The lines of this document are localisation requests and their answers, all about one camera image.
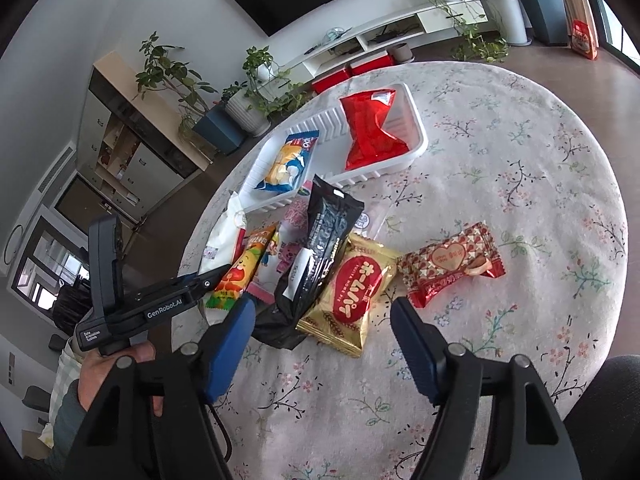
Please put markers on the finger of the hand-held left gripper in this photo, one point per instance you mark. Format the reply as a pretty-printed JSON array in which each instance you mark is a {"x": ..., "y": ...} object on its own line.
[{"x": 207, "y": 282}]

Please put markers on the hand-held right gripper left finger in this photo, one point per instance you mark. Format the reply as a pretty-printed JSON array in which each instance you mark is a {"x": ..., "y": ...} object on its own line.
[{"x": 227, "y": 355}]

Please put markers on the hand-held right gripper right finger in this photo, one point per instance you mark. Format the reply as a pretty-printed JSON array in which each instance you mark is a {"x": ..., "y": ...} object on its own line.
[{"x": 417, "y": 355}]

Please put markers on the orange cartoon snack packet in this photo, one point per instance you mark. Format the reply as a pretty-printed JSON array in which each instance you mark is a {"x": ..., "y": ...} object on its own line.
[{"x": 245, "y": 265}]

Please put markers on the white snack packet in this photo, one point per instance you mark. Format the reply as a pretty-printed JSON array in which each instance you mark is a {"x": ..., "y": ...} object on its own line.
[{"x": 222, "y": 235}]

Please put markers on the gold biscuit packet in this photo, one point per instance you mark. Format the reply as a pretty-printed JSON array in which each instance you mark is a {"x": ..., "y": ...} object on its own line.
[{"x": 350, "y": 300}]

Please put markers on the red heart pattern packet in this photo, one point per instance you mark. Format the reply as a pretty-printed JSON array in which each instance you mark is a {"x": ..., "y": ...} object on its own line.
[{"x": 450, "y": 260}]

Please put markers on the pink cartoon snack packet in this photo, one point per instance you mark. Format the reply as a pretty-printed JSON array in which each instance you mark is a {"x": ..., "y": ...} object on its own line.
[{"x": 295, "y": 212}]

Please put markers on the black snack packet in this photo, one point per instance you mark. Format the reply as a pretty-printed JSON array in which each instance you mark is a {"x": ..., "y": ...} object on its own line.
[{"x": 325, "y": 230}]

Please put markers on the white plastic tray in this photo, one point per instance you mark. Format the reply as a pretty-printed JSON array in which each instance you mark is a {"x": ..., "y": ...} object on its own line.
[{"x": 330, "y": 122}]

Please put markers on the person's left forearm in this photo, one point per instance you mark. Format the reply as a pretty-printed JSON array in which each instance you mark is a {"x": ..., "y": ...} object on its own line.
[{"x": 67, "y": 425}]

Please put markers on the person's left hand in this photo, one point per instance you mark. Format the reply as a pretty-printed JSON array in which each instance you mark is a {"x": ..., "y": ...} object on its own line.
[{"x": 92, "y": 375}]

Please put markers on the black chair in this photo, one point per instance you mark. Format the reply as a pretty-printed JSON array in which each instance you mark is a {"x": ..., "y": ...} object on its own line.
[{"x": 70, "y": 310}]

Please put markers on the blue bread packet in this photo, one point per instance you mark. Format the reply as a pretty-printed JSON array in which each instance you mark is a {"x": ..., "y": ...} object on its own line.
[{"x": 287, "y": 165}]

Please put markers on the clear bread packet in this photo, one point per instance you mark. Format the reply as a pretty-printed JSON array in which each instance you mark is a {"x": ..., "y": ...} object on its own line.
[{"x": 372, "y": 220}]

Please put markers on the tree plant in blue planter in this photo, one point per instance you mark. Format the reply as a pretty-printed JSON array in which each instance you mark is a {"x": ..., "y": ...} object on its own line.
[{"x": 220, "y": 130}]

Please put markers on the wooden cabinet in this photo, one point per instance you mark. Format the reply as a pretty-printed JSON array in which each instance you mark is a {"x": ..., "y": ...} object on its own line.
[{"x": 130, "y": 110}]

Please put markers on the plant in white ribbed planter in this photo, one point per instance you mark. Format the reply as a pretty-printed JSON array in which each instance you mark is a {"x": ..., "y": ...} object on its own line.
[{"x": 245, "y": 115}]

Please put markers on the floral tablecloth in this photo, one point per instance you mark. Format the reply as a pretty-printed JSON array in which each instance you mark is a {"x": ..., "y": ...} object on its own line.
[{"x": 500, "y": 185}]

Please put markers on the dark cloth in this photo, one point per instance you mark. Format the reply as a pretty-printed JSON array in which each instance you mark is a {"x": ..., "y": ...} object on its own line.
[{"x": 610, "y": 410}]

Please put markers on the red snack bag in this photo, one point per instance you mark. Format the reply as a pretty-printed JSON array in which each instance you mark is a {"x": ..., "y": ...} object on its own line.
[{"x": 372, "y": 130}]

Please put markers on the small grey pot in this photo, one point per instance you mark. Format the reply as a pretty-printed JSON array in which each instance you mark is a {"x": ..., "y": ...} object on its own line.
[{"x": 401, "y": 53}]

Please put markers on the white television cabinet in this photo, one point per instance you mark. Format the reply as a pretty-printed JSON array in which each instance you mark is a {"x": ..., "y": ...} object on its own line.
[{"x": 440, "y": 15}]

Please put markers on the plant in tall white planter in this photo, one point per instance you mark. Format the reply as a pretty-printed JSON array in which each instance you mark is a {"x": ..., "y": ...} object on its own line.
[{"x": 512, "y": 15}]

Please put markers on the plant in dark grey planter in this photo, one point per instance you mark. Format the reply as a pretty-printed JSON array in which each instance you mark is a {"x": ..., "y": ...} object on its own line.
[{"x": 545, "y": 10}]

